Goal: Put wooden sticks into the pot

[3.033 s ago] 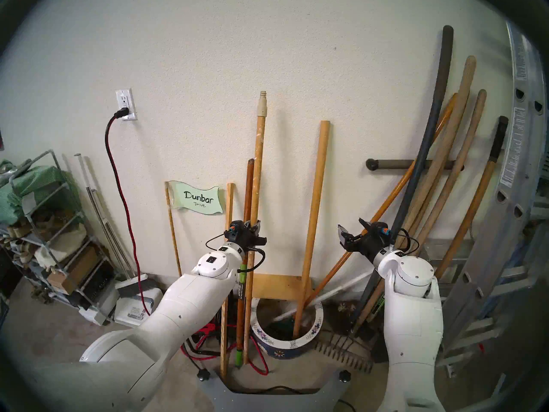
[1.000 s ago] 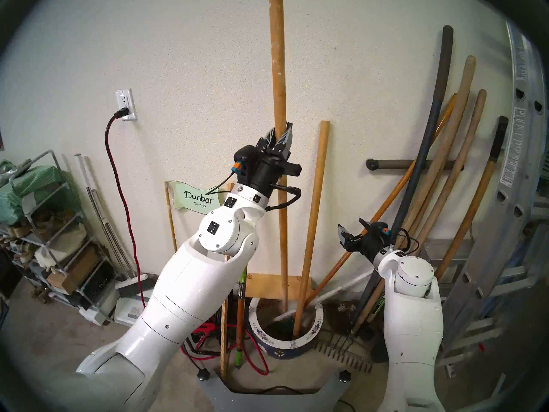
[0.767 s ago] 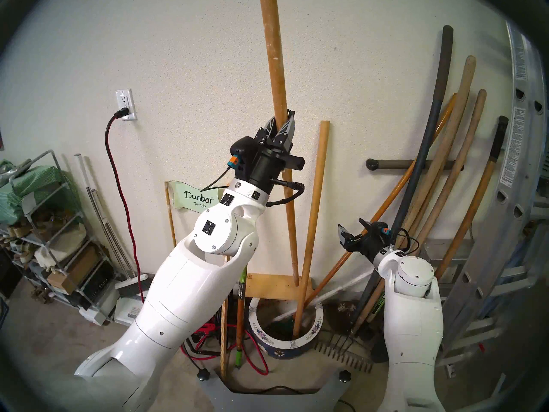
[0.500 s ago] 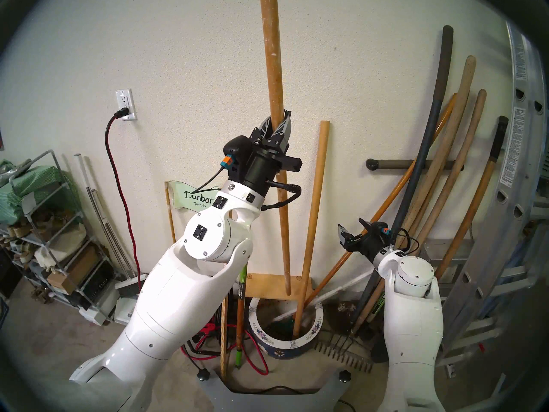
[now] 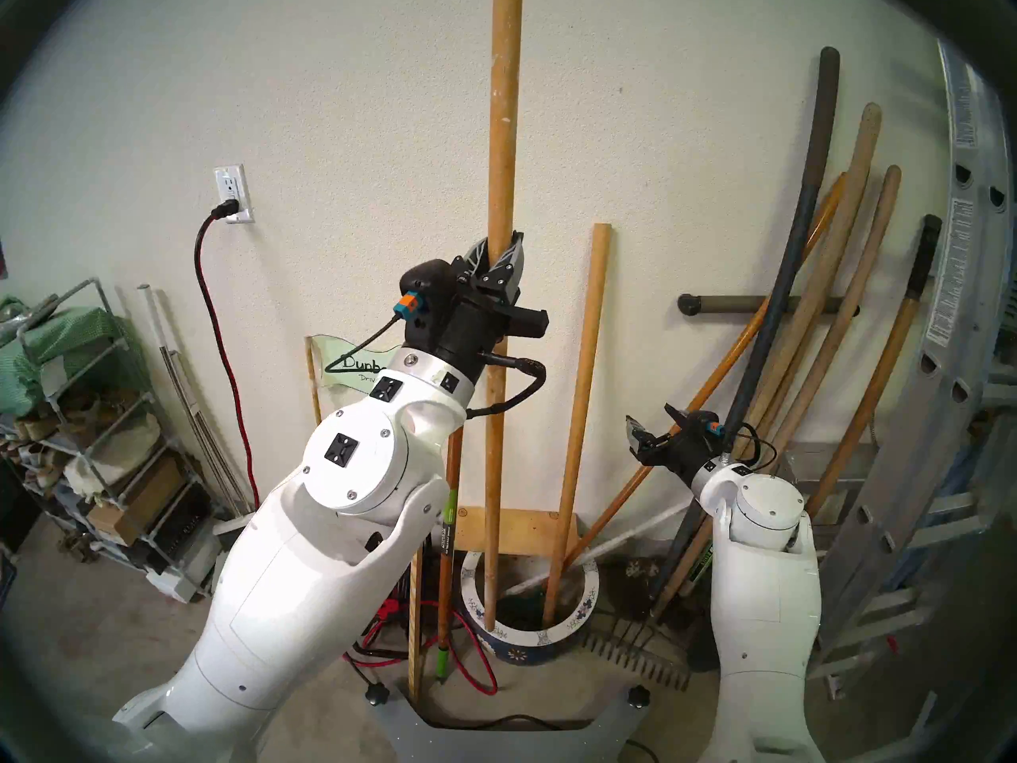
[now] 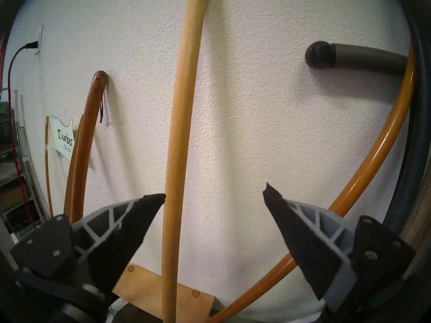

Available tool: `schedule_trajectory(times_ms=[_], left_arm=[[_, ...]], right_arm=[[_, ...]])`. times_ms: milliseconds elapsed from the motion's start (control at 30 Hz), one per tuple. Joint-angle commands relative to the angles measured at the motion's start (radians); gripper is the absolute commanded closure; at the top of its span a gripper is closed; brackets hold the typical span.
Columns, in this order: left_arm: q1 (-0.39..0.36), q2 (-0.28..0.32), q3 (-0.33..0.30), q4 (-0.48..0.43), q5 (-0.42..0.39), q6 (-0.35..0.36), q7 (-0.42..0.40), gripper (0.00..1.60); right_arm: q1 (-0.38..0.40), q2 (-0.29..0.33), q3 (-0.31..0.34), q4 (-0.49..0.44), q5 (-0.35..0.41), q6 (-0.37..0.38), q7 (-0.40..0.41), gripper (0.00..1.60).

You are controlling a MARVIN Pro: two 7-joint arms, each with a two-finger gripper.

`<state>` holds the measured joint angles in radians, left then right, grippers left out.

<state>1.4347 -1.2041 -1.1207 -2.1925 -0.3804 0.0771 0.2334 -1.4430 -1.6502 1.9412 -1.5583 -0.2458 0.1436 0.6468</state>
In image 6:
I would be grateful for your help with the thin bamboo flag stick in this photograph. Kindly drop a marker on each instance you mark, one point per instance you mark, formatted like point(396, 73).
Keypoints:
point(47, 177)

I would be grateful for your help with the green Dunbar Drive paper flag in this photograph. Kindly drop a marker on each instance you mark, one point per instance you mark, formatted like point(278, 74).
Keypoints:
point(62, 139)

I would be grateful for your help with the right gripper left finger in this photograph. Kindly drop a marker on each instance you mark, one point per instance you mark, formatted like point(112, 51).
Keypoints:
point(111, 238)

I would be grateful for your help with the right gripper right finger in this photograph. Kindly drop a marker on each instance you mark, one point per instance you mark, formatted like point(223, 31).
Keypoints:
point(320, 251)

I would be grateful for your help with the white wall outlet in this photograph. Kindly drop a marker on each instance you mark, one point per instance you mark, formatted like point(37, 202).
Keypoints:
point(39, 39)

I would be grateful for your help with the plain light wooden dowel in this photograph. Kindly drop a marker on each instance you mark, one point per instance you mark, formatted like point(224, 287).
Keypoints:
point(180, 123)

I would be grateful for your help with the light wooden board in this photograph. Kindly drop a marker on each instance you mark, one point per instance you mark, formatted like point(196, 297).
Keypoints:
point(144, 292)

